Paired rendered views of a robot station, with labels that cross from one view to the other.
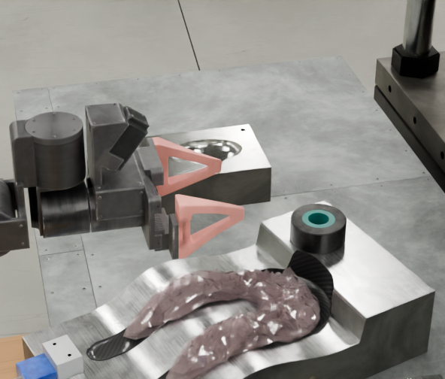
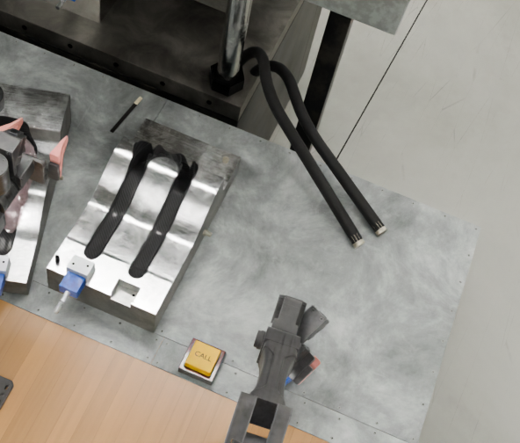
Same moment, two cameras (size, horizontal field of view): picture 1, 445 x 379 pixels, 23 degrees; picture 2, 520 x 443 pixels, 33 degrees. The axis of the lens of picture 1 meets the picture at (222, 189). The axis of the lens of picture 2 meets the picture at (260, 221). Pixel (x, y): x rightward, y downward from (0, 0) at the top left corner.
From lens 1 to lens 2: 110 cm
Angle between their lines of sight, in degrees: 51
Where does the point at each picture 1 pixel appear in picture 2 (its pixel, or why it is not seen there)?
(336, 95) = not seen: outside the picture
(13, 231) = (1, 223)
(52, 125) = not seen: outside the picture
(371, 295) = (47, 117)
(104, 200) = (23, 178)
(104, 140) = (16, 154)
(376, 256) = (25, 94)
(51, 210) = (4, 201)
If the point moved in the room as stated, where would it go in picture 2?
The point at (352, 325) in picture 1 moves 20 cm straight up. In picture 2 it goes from (51, 138) to (46, 82)
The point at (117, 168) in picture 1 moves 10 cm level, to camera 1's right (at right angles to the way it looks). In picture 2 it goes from (20, 161) to (58, 128)
